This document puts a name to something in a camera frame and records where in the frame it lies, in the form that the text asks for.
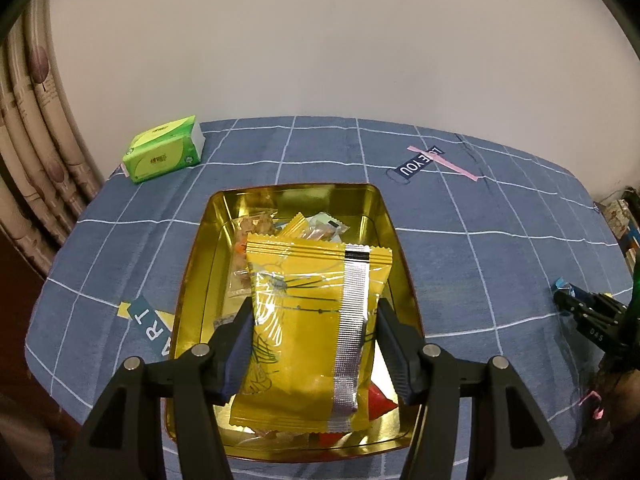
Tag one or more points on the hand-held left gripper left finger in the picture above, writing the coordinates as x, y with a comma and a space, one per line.
237, 360

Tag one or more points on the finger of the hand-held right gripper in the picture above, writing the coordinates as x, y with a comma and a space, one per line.
575, 310
600, 302

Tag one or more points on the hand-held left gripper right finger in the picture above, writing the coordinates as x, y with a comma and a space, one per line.
400, 365

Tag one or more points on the small blue candy packet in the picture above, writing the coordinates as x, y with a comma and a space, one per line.
562, 284

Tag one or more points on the red snack packet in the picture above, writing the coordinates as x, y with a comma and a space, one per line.
380, 402

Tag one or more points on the yellow snack packet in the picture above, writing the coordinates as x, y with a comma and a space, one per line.
294, 227
300, 335

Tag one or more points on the gold tin box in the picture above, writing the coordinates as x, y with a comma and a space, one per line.
220, 240

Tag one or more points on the green snack bar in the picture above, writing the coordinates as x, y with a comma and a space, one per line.
322, 227

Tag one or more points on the person's right forearm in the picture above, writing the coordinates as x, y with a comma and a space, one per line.
620, 400

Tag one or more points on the pink tag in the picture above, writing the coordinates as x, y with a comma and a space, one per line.
595, 405

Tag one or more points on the cluttered side shelf items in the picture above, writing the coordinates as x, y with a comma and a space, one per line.
625, 230

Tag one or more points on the blue checked tablecloth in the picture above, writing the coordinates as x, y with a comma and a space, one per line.
475, 285

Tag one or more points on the green tissue pack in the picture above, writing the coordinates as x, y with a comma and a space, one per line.
160, 152

